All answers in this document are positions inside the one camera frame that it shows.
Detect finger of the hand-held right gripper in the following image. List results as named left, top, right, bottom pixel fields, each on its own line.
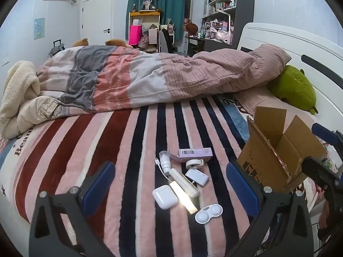
left=311, top=123, right=343, bottom=147
left=301, top=157, right=343, bottom=193

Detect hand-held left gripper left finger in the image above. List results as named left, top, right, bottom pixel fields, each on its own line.
left=29, top=161, right=116, bottom=257

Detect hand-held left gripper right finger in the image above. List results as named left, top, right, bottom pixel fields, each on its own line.
left=226, top=162, right=314, bottom=257

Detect brown cardboard box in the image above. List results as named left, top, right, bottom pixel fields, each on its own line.
left=236, top=106, right=328, bottom=193

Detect white contact lens case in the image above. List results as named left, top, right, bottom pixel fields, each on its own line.
left=195, top=203, right=223, bottom=224

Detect small white rectangular box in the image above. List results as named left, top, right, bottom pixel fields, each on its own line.
left=185, top=168, right=209, bottom=186

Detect white tape roll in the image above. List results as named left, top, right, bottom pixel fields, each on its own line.
left=186, top=158, right=205, bottom=170

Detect white cylindrical tube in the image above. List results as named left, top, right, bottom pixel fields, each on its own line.
left=170, top=168, right=201, bottom=199

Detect shiny rectangular mirror strip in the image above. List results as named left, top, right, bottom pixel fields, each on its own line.
left=169, top=181, right=199, bottom=215

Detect purple rectangular box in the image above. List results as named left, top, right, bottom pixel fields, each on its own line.
left=178, top=147, right=213, bottom=164

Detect white charging cable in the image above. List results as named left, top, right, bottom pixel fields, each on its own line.
left=155, top=158, right=176, bottom=184

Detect white earbuds case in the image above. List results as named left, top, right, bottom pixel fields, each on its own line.
left=152, top=184, right=179, bottom=210

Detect small white bottle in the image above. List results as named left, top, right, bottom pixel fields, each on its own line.
left=159, top=151, right=174, bottom=174

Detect green plush pillow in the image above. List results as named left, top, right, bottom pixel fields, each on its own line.
left=266, top=65, right=319, bottom=114

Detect striped fleece blanket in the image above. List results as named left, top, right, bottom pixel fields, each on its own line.
left=0, top=95, right=322, bottom=257

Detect pink striped pillow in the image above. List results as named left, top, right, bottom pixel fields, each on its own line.
left=233, top=87, right=319, bottom=129

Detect beige quilt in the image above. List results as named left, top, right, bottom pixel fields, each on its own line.
left=1, top=95, right=70, bottom=140

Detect white bed headboard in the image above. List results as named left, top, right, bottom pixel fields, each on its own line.
left=237, top=22, right=343, bottom=140

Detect pink grey patterned duvet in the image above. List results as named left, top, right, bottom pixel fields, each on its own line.
left=36, top=43, right=292, bottom=113

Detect cream fleece blanket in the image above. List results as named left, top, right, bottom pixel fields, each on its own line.
left=0, top=61, right=41, bottom=140

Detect dark suitcase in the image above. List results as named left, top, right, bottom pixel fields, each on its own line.
left=48, top=40, right=66, bottom=58

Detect grey bookshelf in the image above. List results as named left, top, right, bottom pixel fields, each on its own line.
left=201, top=0, right=254, bottom=50

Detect dark desk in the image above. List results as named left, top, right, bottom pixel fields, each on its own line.
left=188, top=36, right=233, bottom=57

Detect pink gift bag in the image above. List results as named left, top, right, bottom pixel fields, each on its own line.
left=129, top=25, right=143, bottom=46

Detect dark chair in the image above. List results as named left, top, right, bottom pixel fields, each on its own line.
left=159, top=28, right=175, bottom=54

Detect brown round vase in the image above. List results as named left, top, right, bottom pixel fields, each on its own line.
left=186, top=21, right=199, bottom=36

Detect white door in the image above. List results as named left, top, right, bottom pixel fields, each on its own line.
left=82, top=0, right=113, bottom=46

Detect yellow shelf unit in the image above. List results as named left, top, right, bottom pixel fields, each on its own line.
left=129, top=10, right=162, bottom=52

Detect glass display case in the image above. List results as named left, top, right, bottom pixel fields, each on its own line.
left=138, top=0, right=158, bottom=12

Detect blue wall poster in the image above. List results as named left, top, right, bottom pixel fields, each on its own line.
left=34, top=18, right=45, bottom=40

